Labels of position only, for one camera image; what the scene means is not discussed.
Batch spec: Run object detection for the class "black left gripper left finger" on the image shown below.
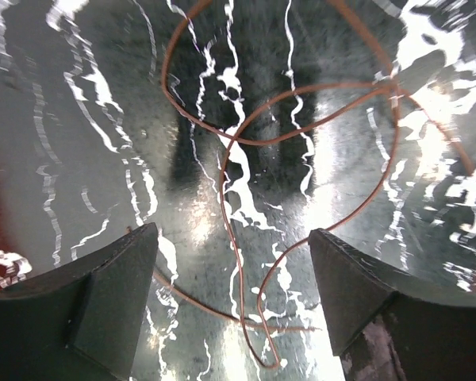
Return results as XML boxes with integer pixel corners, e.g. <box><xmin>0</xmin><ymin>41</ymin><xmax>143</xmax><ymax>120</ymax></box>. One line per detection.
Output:
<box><xmin>0</xmin><ymin>223</ymin><xmax>158</xmax><ymax>380</ymax></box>

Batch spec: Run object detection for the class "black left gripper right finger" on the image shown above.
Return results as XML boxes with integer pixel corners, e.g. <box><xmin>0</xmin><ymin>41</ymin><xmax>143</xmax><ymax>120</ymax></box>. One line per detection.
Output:
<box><xmin>309</xmin><ymin>229</ymin><xmax>476</xmax><ymax>381</ymax></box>

